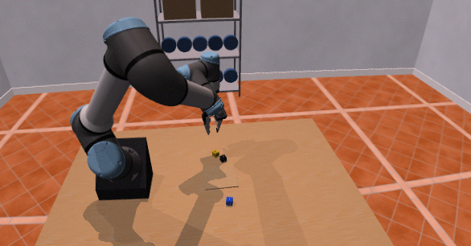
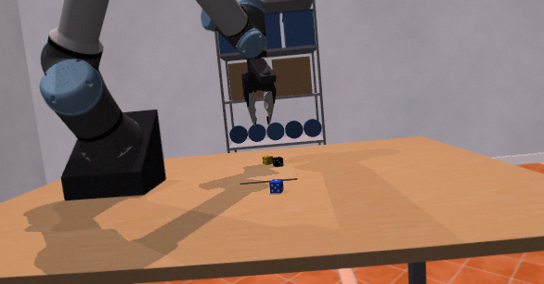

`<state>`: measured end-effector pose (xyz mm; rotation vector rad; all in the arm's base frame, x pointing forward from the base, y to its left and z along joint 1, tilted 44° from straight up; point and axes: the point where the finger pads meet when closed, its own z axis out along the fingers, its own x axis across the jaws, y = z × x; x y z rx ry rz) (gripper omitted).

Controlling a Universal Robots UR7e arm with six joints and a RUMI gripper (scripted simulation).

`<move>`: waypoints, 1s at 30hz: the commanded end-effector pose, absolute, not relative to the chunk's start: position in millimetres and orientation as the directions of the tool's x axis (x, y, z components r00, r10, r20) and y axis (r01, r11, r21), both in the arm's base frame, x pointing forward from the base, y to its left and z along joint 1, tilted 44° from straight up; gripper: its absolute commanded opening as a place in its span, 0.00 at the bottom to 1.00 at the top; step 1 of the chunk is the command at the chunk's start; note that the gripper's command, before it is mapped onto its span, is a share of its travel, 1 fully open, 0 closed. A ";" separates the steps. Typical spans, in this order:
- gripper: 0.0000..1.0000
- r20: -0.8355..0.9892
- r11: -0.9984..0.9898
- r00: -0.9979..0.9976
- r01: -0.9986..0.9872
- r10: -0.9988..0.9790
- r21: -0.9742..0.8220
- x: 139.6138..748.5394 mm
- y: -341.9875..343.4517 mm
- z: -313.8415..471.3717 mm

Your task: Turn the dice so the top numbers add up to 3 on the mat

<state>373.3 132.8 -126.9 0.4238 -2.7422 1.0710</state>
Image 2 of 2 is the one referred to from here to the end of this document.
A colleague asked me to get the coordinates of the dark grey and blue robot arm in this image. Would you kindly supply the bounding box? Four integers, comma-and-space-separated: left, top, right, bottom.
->
40, 0, 267, 169

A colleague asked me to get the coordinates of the blue die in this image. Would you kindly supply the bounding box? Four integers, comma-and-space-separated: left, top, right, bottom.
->
269, 179, 284, 193

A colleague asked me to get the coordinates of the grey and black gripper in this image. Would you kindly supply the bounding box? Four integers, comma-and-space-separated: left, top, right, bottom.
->
241, 51, 276, 126

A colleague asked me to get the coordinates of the black die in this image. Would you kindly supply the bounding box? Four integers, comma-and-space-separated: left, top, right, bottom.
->
272, 157, 283, 167

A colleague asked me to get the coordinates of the yellow die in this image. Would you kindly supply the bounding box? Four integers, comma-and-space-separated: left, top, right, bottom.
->
263, 155, 273, 165

